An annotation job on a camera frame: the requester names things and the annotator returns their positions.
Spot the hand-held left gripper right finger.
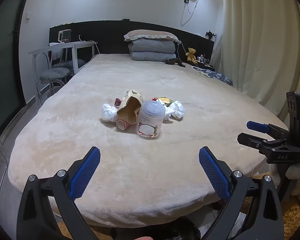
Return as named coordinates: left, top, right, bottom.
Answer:
left=198, top=146, right=285, bottom=240

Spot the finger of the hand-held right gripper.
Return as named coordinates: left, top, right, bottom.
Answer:
left=247, top=121, right=290, bottom=140
left=237, top=133, right=287, bottom=154

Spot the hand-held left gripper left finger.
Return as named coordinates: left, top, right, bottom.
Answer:
left=16, top=146, right=102, bottom=240

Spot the white tissue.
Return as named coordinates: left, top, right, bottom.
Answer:
left=163, top=100, right=186, bottom=121
left=101, top=103, right=119, bottom=123

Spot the black trash bin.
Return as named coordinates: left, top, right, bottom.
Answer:
left=150, top=221, right=203, bottom=240

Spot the beige paper bag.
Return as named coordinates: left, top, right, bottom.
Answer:
left=116, top=90, right=144, bottom=125

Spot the clear plastic cup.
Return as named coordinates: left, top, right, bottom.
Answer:
left=137, top=100, right=165, bottom=138

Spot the yellow snack wrapper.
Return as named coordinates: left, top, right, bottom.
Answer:
left=152, top=96, right=174, bottom=105

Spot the person's right hand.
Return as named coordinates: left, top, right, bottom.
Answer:
left=273, top=162, right=300, bottom=197

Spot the beige plush blanket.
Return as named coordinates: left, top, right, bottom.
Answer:
left=8, top=54, right=291, bottom=228

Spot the blue patterned cloth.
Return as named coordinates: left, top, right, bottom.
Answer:
left=193, top=66, right=233, bottom=87

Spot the cream curtain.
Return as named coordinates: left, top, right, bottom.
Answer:
left=210, top=0, right=300, bottom=120

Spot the group of small bottles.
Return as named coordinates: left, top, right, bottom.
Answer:
left=197, top=54, right=211, bottom=65

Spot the brown teddy bear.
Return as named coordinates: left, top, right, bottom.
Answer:
left=185, top=47, right=197, bottom=62

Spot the metal chair with grey cushion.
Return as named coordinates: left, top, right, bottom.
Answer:
left=35, top=52, right=73, bottom=108
left=52, top=52, right=87, bottom=70

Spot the dark cloth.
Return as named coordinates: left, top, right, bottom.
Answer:
left=165, top=58, right=186, bottom=68

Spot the folded grey quilt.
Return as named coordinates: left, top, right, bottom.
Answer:
left=128, top=39, right=176, bottom=54
left=130, top=51, right=177, bottom=62

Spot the white table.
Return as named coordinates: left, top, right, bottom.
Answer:
left=29, top=41, right=98, bottom=73

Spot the black headboard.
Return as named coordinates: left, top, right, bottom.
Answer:
left=49, top=20, right=215, bottom=67

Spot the beige pillow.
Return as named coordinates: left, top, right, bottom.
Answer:
left=124, top=29, right=179, bottom=42

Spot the white power cable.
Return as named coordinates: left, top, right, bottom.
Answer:
left=181, top=0, right=203, bottom=27

